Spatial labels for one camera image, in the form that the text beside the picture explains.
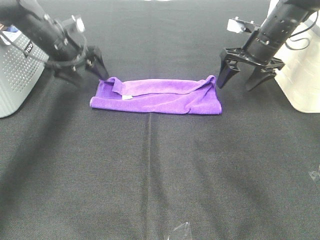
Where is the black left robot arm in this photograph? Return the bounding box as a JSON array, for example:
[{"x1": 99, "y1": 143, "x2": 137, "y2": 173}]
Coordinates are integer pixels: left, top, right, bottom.
[{"x1": 0, "y1": 0, "x2": 109, "y2": 87}]

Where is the clear tape right edge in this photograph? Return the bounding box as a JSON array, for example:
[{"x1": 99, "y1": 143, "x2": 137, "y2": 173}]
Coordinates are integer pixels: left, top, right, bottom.
[{"x1": 308, "y1": 168, "x2": 320, "y2": 184}]

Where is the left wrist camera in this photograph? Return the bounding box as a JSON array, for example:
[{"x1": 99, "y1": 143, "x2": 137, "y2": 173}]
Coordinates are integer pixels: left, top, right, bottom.
[{"x1": 62, "y1": 15, "x2": 85, "y2": 33}]

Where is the grey-blue towel in basket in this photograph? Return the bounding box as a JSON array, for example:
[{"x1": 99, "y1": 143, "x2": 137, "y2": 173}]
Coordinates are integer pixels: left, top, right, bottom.
[{"x1": 4, "y1": 25, "x2": 19, "y2": 33}]

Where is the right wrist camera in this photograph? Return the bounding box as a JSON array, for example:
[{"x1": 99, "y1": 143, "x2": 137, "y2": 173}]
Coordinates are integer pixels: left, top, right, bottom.
[{"x1": 226, "y1": 16, "x2": 261, "y2": 34}]

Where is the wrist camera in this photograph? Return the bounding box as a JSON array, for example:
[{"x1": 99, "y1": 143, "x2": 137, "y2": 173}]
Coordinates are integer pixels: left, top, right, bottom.
[
  {"x1": 226, "y1": 16, "x2": 261, "y2": 34},
  {"x1": 62, "y1": 15, "x2": 85, "y2": 33}
]

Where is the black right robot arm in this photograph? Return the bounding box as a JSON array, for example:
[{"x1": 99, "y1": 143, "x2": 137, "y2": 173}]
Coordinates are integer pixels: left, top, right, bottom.
[{"x1": 216, "y1": 0, "x2": 320, "y2": 91}]

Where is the purple microfiber towel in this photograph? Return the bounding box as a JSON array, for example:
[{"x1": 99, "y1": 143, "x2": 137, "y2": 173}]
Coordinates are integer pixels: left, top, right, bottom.
[{"x1": 89, "y1": 75, "x2": 222, "y2": 115}]

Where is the grey perforated laundry basket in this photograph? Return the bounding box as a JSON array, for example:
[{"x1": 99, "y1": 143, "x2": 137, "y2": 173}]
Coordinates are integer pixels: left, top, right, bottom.
[{"x1": 0, "y1": 31, "x2": 49, "y2": 118}]

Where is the black cable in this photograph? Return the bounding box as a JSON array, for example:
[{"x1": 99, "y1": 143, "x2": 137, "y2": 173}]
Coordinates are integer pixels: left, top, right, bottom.
[{"x1": 284, "y1": 11, "x2": 320, "y2": 51}]

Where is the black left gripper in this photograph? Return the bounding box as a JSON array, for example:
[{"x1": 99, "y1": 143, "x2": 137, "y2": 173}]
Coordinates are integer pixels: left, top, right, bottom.
[{"x1": 37, "y1": 14, "x2": 109, "y2": 88}]

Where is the clear tape piece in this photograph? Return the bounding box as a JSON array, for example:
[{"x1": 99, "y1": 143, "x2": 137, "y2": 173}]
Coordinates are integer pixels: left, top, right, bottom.
[{"x1": 165, "y1": 222, "x2": 193, "y2": 240}]

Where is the white plastic bin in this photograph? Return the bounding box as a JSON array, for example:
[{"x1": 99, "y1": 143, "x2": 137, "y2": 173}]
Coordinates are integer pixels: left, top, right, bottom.
[{"x1": 275, "y1": 13, "x2": 320, "y2": 114}]

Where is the black table cloth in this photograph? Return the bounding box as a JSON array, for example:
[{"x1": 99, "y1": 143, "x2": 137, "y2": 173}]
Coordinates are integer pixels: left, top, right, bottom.
[{"x1": 0, "y1": 0, "x2": 320, "y2": 240}]

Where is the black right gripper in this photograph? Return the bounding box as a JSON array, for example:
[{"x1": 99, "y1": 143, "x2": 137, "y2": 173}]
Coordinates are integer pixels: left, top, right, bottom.
[{"x1": 216, "y1": 25, "x2": 286, "y2": 91}]

